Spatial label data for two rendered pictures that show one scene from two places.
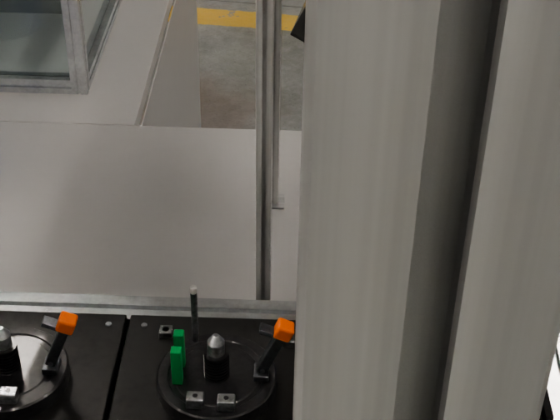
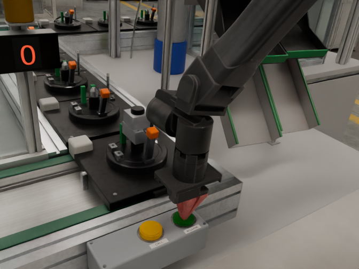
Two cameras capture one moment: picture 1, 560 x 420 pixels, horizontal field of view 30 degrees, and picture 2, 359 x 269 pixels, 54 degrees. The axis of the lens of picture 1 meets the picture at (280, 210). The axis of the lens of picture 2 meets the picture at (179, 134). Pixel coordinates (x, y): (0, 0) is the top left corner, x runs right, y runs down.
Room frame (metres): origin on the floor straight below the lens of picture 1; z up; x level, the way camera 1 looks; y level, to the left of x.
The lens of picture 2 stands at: (0.52, -0.78, 1.41)
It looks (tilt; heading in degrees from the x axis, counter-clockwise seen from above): 28 degrees down; 52
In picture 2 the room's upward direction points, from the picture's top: 5 degrees clockwise
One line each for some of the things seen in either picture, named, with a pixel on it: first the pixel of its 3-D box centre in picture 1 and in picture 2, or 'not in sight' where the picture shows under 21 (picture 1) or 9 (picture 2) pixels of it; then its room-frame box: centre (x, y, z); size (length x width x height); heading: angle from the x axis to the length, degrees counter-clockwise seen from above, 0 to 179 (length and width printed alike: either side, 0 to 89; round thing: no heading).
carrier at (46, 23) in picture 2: not in sight; (67, 18); (1.17, 1.15, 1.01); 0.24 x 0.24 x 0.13; 89
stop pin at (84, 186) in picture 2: not in sight; (84, 181); (0.74, -0.18, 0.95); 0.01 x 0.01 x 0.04; 89
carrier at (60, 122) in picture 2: (215, 359); (93, 100); (0.87, 0.07, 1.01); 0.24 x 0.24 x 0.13; 89
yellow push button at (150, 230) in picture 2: not in sight; (150, 231); (0.77, -0.40, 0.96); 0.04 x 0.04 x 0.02
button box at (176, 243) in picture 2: not in sight; (149, 244); (0.77, -0.40, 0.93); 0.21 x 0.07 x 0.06; 179
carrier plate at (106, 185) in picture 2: not in sight; (136, 160); (0.86, -0.18, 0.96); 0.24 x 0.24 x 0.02; 89
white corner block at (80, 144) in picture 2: not in sight; (80, 147); (0.77, -0.08, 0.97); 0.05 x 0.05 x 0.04; 89
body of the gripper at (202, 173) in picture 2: not in sight; (189, 164); (0.84, -0.40, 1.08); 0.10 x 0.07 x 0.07; 178
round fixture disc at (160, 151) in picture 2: not in sight; (137, 153); (0.86, -0.18, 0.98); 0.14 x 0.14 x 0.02
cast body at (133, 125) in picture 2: not in sight; (135, 120); (0.86, -0.17, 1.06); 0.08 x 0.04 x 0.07; 89
